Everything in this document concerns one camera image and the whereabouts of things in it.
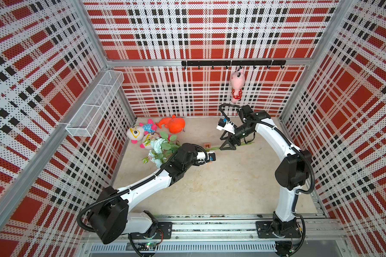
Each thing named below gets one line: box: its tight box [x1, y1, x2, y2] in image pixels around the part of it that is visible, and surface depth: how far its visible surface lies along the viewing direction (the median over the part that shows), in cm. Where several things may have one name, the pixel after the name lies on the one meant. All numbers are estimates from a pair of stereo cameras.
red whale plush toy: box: [155, 114, 186, 134], surface depth 113 cm
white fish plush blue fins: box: [126, 118, 158, 145], surface depth 107 cm
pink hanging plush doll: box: [229, 67, 246, 103], surface depth 94 cm
